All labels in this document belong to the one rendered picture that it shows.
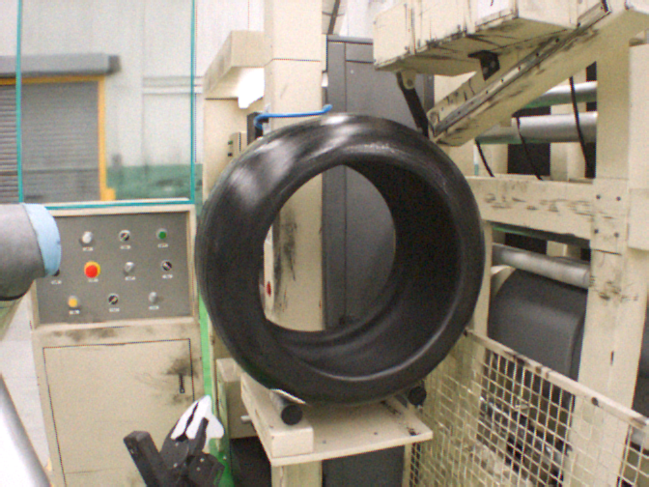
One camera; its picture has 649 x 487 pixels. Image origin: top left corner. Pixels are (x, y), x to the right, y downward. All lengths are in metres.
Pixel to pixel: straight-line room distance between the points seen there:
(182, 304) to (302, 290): 0.51
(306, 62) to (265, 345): 0.74
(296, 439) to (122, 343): 0.82
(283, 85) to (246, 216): 0.52
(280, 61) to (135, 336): 0.95
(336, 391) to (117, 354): 0.90
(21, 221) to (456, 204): 0.77
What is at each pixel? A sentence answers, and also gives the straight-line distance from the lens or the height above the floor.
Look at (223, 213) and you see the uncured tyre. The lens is 0.96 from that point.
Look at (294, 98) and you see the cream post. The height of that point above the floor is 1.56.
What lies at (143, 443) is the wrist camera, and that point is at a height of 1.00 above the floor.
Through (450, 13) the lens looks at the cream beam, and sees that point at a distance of 1.12.
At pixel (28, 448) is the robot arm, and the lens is 0.70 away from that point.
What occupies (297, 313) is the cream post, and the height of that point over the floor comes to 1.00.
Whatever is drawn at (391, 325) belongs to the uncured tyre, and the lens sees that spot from 1.37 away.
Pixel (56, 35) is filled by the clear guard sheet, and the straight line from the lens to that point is 1.78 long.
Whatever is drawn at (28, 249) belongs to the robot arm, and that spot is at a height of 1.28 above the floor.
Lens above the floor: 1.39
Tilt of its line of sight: 8 degrees down
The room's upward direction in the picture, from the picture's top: straight up
